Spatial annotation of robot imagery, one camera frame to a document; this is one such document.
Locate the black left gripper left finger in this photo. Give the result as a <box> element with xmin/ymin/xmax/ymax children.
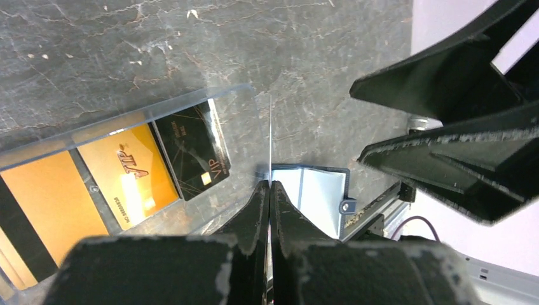
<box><xmin>44</xmin><ymin>181</ymin><xmax>270</xmax><ymax>304</ymax></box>

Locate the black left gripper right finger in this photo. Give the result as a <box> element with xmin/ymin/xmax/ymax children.
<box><xmin>270</xmin><ymin>182</ymin><xmax>480</xmax><ymax>304</ymax></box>

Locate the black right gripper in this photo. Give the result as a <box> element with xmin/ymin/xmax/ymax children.
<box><xmin>349</xmin><ymin>1</ymin><xmax>538</xmax><ymax>125</ymax></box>

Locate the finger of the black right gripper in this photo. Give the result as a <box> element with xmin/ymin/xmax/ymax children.
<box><xmin>358</xmin><ymin>102</ymin><xmax>538</xmax><ymax>224</ymax></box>

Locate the blue leather card holder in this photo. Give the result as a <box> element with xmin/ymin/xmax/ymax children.
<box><xmin>265</xmin><ymin>163</ymin><xmax>357</xmax><ymax>239</ymax></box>

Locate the clear acrylic card box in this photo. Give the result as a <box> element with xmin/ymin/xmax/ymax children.
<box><xmin>1</xmin><ymin>84</ymin><xmax>270</xmax><ymax>304</ymax></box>

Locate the black VIP card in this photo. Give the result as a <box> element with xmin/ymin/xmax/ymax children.
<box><xmin>150</xmin><ymin>98</ymin><xmax>231</xmax><ymax>201</ymax></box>

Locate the gold VIP card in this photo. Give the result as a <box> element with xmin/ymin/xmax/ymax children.
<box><xmin>78</xmin><ymin>125</ymin><xmax>179</xmax><ymax>230</ymax></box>

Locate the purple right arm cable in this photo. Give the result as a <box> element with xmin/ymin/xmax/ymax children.
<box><xmin>390</xmin><ymin>215</ymin><xmax>441</xmax><ymax>243</ymax></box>

